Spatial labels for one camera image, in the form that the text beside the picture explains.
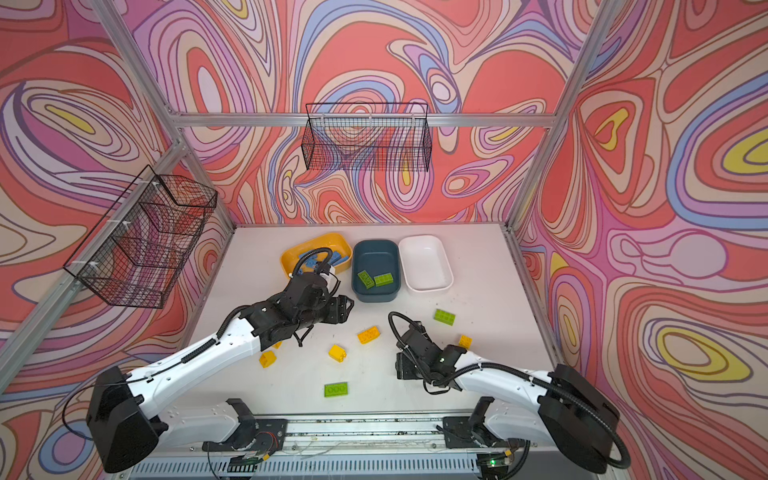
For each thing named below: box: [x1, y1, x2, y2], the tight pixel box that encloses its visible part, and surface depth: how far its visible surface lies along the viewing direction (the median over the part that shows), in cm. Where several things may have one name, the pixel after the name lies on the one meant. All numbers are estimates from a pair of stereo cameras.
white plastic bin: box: [398, 235, 454, 293], surface depth 108 cm
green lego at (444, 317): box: [433, 309, 457, 326], surface depth 95 cm
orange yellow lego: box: [356, 326, 381, 345], surface depth 92 cm
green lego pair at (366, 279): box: [357, 270, 375, 289], surface depth 103 cm
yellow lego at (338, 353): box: [328, 344, 347, 363], surface depth 88 cm
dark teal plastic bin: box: [352, 239, 401, 303], surface depth 104 cm
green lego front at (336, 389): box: [324, 382, 349, 397], surface depth 82 cm
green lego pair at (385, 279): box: [374, 273, 394, 287], surface depth 103 cm
